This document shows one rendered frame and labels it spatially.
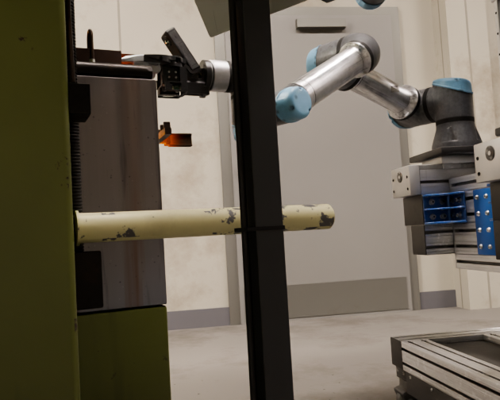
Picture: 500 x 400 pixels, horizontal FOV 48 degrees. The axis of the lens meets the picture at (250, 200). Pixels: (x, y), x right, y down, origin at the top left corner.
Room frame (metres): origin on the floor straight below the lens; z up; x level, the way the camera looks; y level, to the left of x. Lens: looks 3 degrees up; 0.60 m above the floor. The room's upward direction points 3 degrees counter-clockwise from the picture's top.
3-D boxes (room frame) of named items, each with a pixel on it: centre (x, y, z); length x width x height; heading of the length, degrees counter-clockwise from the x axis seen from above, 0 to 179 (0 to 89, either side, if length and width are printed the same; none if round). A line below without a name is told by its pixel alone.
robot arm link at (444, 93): (1.77, -0.65, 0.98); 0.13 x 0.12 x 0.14; 42
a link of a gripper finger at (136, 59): (1.23, 0.22, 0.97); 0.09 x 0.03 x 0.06; 123
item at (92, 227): (0.93, 0.06, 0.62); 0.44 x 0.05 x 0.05; 114
